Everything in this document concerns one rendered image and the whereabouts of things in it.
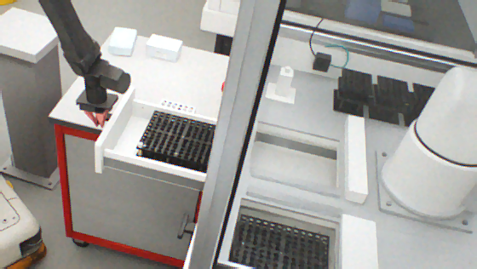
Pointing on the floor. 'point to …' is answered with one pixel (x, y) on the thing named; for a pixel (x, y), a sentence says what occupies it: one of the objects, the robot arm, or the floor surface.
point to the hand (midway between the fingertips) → (100, 123)
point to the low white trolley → (100, 182)
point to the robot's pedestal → (30, 95)
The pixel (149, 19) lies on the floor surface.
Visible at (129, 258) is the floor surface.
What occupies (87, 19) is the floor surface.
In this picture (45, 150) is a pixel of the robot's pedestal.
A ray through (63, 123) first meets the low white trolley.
